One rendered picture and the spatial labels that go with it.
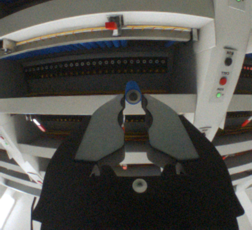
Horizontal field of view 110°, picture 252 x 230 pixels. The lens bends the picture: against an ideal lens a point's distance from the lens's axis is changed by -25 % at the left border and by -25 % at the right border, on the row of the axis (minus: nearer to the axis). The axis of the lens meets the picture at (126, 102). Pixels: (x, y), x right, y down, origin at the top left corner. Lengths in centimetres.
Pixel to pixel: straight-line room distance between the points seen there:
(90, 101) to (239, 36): 34
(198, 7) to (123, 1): 13
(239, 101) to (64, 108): 45
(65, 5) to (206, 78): 30
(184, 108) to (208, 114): 7
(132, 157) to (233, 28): 42
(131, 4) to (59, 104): 26
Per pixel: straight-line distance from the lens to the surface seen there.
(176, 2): 25
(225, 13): 29
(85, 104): 28
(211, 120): 35
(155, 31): 27
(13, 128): 58
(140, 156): 40
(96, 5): 24
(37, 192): 127
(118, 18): 24
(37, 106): 36
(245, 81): 69
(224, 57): 29
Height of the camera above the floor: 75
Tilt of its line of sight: 30 degrees up
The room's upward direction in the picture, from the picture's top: 178 degrees clockwise
